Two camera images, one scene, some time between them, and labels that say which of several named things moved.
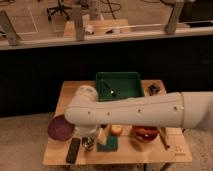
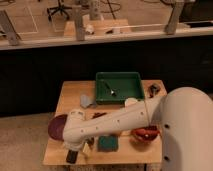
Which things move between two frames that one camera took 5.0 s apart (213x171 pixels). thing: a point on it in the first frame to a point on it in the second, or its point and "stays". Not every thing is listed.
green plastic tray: x=112 y=85 stays
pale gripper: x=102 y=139 to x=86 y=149
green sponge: x=111 y=144 stays
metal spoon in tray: x=112 y=92 stays
